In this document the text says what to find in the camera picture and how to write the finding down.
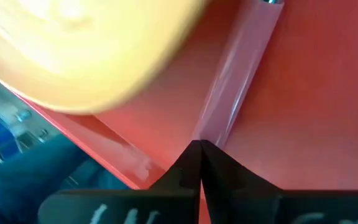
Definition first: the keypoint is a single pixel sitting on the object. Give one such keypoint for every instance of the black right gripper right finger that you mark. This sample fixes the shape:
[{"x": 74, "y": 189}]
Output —
[{"x": 244, "y": 205}]

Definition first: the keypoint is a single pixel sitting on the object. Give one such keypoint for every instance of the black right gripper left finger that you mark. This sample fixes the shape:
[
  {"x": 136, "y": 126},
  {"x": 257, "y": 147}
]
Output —
[{"x": 120, "y": 208}]

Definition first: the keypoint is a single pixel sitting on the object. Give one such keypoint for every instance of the orange round plate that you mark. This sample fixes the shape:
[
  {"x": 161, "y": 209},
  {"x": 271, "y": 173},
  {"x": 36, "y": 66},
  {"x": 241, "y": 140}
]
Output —
[{"x": 73, "y": 46}]

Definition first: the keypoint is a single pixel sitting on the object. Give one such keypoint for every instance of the red plastic tray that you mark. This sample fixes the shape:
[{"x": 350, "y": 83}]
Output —
[{"x": 306, "y": 109}]

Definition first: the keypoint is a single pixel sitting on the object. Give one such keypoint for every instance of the person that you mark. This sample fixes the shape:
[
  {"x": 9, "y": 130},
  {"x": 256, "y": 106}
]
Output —
[{"x": 26, "y": 180}]

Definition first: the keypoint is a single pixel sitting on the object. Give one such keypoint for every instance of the grey metal bracket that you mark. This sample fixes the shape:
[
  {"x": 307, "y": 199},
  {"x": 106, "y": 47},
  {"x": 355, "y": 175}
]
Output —
[{"x": 20, "y": 116}]

